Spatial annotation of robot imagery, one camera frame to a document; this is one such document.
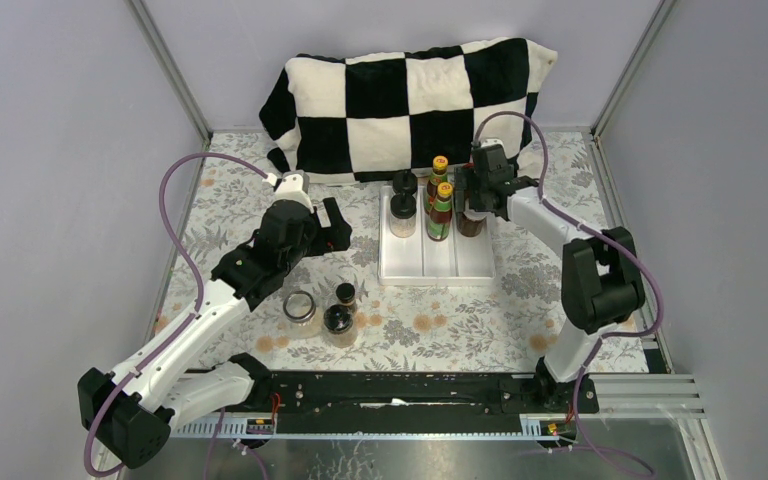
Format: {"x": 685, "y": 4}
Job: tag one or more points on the black spout lid shaker jar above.
{"x": 405, "y": 182}

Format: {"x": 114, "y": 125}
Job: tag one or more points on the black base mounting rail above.
{"x": 338, "y": 402}

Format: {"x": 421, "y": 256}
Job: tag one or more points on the yellow cap sauce bottle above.
{"x": 438, "y": 175}
{"x": 440, "y": 213}

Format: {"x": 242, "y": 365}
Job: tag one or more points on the black perforated lid spice jar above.
{"x": 339, "y": 325}

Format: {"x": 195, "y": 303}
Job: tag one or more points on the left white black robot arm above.
{"x": 133, "y": 408}

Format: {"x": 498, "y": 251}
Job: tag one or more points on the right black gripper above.
{"x": 460, "y": 197}

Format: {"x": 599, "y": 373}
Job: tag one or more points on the black and white checkered pillow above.
{"x": 362, "y": 119}

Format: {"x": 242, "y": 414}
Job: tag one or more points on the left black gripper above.
{"x": 335, "y": 237}

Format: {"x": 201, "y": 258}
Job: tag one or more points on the white divided organizer tray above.
{"x": 457, "y": 261}

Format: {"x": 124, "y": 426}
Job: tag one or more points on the floral patterned table mat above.
{"x": 505, "y": 326}

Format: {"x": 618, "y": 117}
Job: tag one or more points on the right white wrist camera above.
{"x": 487, "y": 143}

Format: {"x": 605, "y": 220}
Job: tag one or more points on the small black pepper bottle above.
{"x": 346, "y": 297}

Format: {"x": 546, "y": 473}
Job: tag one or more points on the glass jar with metal lid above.
{"x": 304, "y": 318}

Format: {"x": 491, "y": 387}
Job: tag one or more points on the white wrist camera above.
{"x": 487, "y": 143}
{"x": 291, "y": 186}

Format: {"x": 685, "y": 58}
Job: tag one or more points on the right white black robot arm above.
{"x": 600, "y": 285}

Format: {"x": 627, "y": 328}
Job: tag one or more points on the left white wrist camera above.
{"x": 291, "y": 186}

